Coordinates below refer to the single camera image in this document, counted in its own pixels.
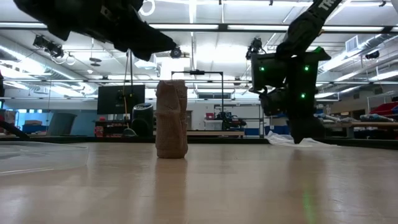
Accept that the red bin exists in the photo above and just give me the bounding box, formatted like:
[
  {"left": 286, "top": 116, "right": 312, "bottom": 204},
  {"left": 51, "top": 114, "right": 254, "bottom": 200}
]
[{"left": 369, "top": 101, "right": 398, "bottom": 116}]

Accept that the clear plastic zip bag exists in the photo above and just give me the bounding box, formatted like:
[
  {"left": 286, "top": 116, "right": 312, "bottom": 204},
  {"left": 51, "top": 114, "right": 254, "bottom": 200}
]
[{"left": 266, "top": 130, "right": 327, "bottom": 148}]

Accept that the white cable loop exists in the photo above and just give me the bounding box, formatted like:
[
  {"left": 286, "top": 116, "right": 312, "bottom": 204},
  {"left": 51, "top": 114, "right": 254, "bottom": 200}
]
[{"left": 141, "top": 0, "right": 156, "bottom": 17}]

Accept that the black monitor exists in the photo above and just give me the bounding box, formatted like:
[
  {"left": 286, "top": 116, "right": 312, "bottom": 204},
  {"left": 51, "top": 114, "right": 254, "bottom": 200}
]
[{"left": 96, "top": 84, "right": 146, "bottom": 115}]

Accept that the black hanging cable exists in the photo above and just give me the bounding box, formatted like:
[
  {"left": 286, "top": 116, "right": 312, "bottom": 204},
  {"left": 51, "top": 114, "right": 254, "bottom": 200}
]
[{"left": 129, "top": 51, "right": 135, "bottom": 94}]

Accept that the grey bin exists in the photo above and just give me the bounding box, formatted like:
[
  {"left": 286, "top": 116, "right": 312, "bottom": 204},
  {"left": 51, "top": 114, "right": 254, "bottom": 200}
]
[{"left": 48, "top": 112, "right": 78, "bottom": 136}]

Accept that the tan elastic bandage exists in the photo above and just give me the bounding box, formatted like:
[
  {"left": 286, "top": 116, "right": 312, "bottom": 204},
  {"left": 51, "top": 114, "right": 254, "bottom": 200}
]
[{"left": 154, "top": 79, "right": 189, "bottom": 159}]

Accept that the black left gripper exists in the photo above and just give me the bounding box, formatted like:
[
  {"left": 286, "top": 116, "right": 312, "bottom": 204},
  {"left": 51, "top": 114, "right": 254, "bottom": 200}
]
[{"left": 71, "top": 0, "right": 178, "bottom": 62}]

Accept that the blue storage bin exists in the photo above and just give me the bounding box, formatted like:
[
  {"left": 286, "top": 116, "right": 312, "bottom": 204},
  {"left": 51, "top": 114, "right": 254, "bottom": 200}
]
[{"left": 266, "top": 124, "right": 290, "bottom": 136}]

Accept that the blue crate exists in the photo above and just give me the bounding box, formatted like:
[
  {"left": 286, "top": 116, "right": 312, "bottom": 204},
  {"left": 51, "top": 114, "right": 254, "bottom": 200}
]
[{"left": 22, "top": 123, "right": 48, "bottom": 135}]

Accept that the white storage box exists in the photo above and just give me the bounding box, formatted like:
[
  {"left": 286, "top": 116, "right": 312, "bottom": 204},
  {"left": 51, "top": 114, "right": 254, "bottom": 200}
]
[{"left": 204, "top": 119, "right": 223, "bottom": 131}]

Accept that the white building column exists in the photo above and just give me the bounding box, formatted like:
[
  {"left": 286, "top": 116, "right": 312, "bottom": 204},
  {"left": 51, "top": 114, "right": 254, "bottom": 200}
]
[{"left": 160, "top": 57, "right": 184, "bottom": 82}]

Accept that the grey fabric bundle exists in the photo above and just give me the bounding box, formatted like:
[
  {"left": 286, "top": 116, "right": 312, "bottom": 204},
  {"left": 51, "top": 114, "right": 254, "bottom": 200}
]
[
  {"left": 317, "top": 113, "right": 358, "bottom": 124},
  {"left": 359, "top": 113, "right": 395, "bottom": 123}
]

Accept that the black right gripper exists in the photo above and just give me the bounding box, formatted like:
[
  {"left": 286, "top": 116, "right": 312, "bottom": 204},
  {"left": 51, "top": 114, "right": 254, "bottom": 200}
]
[{"left": 287, "top": 79, "right": 327, "bottom": 144}]

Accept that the wooden workbench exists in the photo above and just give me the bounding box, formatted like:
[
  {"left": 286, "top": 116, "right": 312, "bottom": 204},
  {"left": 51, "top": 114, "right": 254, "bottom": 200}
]
[{"left": 323, "top": 121, "right": 398, "bottom": 138}]

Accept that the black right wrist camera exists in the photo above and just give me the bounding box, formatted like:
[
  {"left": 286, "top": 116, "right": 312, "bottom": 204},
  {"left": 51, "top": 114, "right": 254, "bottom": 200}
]
[{"left": 259, "top": 88, "right": 290, "bottom": 116}]

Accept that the black ceiling camera with cable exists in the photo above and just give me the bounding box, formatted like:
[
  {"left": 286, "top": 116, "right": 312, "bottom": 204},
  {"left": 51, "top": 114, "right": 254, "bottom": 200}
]
[{"left": 245, "top": 37, "right": 264, "bottom": 60}]

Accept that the white ceiling vent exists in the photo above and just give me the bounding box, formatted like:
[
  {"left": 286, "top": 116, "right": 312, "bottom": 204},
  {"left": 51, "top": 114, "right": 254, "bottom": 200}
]
[{"left": 345, "top": 35, "right": 359, "bottom": 53}]

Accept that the black background station frame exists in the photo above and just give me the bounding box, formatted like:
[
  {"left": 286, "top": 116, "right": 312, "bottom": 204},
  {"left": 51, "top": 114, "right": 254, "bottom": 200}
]
[{"left": 171, "top": 70, "right": 224, "bottom": 131}]

